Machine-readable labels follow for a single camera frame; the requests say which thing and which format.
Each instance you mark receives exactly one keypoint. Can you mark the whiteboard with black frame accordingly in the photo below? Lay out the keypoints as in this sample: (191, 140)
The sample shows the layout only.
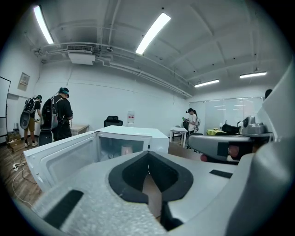
(4, 101)

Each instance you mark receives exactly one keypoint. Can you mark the glass partition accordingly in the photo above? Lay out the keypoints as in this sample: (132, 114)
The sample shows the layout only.
(230, 110)

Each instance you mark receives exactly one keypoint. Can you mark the white ceiling air conditioner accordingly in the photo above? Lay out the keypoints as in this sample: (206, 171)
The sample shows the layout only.
(81, 55)

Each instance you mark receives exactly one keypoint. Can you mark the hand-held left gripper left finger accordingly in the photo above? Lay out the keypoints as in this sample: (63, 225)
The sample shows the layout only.
(99, 196)

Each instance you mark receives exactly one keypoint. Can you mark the pale pink cup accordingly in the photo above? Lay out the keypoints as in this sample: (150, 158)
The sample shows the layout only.
(127, 150)

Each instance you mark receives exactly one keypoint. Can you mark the yellow-green table cover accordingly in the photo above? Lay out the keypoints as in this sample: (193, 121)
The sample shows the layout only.
(214, 132)

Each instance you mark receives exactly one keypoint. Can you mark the white table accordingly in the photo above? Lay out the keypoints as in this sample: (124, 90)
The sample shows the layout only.
(178, 131)

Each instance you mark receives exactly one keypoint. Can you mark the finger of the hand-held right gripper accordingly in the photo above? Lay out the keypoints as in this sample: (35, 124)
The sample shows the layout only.
(207, 144)

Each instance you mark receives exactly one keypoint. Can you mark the black office chair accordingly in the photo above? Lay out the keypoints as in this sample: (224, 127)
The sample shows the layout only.
(113, 121)

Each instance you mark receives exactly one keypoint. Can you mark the wall poster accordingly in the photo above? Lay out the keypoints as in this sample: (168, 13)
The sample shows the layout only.
(24, 81)

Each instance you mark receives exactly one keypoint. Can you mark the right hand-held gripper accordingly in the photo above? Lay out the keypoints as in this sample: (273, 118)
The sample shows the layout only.
(281, 108)

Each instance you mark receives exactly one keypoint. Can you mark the white microwave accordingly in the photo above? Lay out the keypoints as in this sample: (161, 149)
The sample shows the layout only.
(69, 156)

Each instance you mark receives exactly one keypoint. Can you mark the wooden desk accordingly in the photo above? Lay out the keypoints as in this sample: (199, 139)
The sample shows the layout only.
(79, 128)

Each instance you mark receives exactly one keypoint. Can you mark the grey backpack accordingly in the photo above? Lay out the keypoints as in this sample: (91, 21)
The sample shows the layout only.
(26, 113)

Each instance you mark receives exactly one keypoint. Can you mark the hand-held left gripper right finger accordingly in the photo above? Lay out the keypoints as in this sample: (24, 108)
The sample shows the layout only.
(202, 191)

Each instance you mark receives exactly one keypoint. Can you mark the white power strip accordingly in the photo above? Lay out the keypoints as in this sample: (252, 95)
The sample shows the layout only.
(16, 166)

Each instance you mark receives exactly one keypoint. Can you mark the long ceiling light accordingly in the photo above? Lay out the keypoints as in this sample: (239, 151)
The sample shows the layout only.
(153, 33)
(253, 75)
(206, 83)
(43, 24)

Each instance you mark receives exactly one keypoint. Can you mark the large black backpack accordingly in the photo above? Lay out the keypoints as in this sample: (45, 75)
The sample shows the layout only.
(47, 119)

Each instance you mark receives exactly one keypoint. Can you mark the cardboard boxes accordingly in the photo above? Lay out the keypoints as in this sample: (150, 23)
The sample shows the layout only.
(15, 141)

